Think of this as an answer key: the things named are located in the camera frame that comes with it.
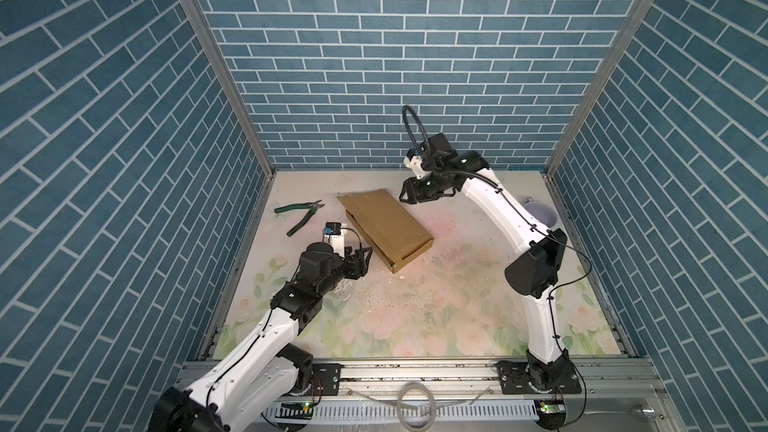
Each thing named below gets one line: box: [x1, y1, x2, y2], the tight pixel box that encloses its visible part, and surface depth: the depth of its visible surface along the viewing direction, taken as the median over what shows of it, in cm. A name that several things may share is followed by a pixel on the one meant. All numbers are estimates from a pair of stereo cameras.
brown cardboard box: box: [336, 189, 434, 274], surface depth 94 cm
